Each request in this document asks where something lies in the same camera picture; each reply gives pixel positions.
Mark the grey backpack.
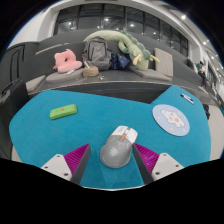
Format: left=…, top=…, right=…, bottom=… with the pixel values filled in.
left=81, top=36, right=113, bottom=71

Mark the round pale blue mouse pad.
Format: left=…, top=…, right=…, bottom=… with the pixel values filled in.
left=151, top=104, right=191, bottom=137

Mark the green rectangular case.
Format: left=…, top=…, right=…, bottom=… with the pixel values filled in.
left=49, top=103, right=78, bottom=121

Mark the person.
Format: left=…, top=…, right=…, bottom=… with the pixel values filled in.
left=197, top=60, right=209, bottom=88
left=185, top=55, right=195, bottom=70

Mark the pink plush cushion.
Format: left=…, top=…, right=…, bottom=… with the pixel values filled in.
left=52, top=48, right=83, bottom=74

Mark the round grey seat cushion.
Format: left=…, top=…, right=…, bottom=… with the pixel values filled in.
left=45, top=68, right=86, bottom=84

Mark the grey and white computer mouse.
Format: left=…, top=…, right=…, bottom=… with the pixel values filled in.
left=99, top=125, right=139, bottom=169

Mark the green dragon plush toy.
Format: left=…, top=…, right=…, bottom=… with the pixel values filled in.
left=83, top=29, right=161, bottom=71

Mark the beige rope coil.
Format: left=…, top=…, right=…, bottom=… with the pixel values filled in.
left=82, top=65, right=101, bottom=79

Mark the dark blue patterned bag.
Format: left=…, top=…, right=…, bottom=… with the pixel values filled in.
left=108, top=53, right=132, bottom=71

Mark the upright grey square cushion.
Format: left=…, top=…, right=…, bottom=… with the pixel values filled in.
left=153, top=47, right=174, bottom=78

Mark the small grey seat cushion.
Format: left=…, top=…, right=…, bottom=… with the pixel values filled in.
left=25, top=74, right=47, bottom=94

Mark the flat grey square cushion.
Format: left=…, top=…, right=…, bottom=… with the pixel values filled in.
left=129, top=65, right=173, bottom=83

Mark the white marker with blue cap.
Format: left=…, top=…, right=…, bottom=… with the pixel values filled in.
left=180, top=93, right=195, bottom=105

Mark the black bag on floor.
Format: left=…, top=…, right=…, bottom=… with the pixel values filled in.
left=202, top=103, right=212, bottom=120

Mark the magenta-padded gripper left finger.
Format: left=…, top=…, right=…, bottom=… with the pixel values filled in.
left=41, top=143, right=92, bottom=186

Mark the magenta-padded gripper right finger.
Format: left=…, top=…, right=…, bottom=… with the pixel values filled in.
left=131, top=142, right=184, bottom=185

